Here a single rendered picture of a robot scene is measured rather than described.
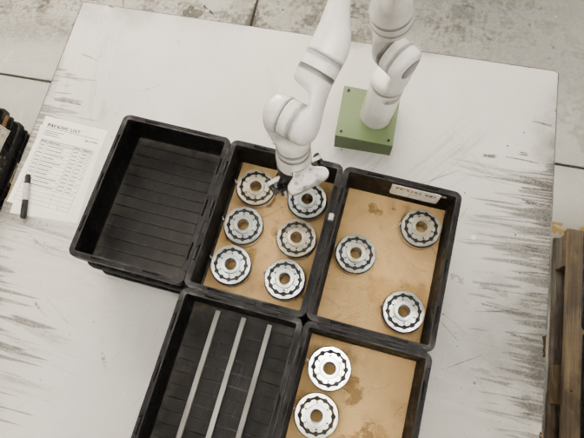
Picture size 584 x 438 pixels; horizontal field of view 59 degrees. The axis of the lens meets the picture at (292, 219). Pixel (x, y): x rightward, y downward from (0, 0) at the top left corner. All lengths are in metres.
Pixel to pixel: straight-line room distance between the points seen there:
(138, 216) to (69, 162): 0.37
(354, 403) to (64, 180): 1.06
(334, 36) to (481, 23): 2.00
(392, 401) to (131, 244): 0.77
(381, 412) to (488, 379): 0.34
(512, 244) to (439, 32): 1.45
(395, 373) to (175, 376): 0.53
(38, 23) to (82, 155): 1.44
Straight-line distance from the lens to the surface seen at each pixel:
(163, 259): 1.40
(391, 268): 1.36
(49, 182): 1.74
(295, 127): 0.90
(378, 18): 1.10
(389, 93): 1.39
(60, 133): 1.80
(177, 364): 1.35
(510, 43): 2.84
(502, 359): 1.53
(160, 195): 1.46
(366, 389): 1.31
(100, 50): 1.91
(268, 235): 1.37
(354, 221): 1.38
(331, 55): 0.91
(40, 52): 2.96
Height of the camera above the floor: 2.14
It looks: 72 degrees down
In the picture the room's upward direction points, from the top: 5 degrees counter-clockwise
